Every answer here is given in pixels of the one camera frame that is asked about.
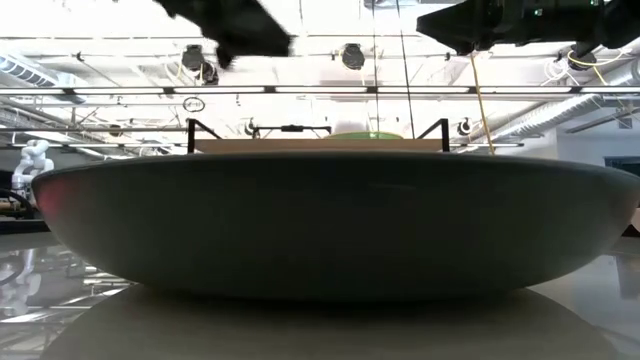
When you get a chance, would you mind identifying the black ceiling spotlight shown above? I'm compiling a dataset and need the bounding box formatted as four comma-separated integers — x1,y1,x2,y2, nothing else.
341,42,367,71
180,43,207,72

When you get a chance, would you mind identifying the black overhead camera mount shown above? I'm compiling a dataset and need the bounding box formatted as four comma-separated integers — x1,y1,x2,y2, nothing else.
251,123,334,140

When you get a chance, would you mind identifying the yellow cable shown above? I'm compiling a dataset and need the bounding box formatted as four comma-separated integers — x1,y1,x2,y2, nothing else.
468,52,497,156

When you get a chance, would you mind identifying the black cable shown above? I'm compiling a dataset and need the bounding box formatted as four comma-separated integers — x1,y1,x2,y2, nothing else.
396,0,417,140

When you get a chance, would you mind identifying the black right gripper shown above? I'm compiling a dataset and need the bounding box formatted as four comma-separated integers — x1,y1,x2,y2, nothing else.
415,0,609,57

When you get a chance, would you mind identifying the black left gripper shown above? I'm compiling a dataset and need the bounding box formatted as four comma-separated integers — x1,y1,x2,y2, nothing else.
152,0,294,71

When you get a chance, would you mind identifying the green plate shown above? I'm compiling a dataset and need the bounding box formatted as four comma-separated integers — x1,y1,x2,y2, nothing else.
327,130,405,141

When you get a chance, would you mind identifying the black plate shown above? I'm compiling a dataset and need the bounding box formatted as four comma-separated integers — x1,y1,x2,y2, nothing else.
30,152,640,302

